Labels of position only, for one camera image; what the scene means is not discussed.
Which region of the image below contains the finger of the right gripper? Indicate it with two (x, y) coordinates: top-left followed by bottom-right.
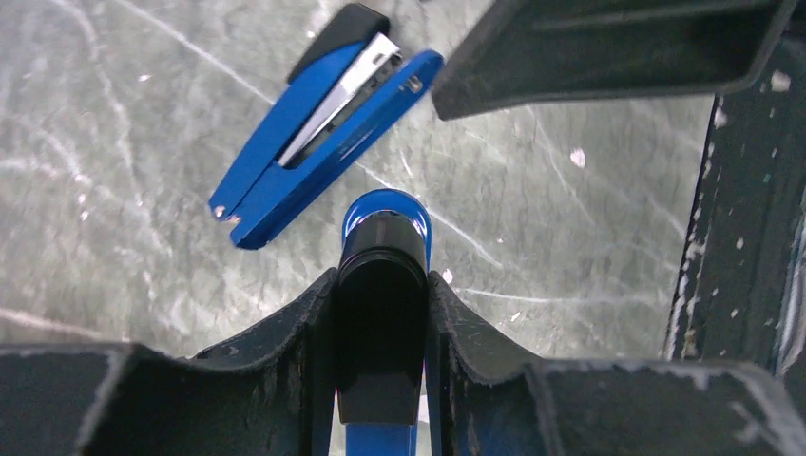
(432, 1), (796, 120)

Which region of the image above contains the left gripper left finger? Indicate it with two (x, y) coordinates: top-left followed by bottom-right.
(1, 270), (336, 455)

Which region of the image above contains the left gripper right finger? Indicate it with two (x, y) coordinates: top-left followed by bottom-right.
(426, 272), (805, 455)

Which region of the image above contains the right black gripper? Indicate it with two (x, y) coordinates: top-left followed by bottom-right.
(662, 34), (805, 372)

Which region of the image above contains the blue stapler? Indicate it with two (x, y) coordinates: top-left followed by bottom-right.
(209, 3), (444, 250)
(331, 188), (432, 455)

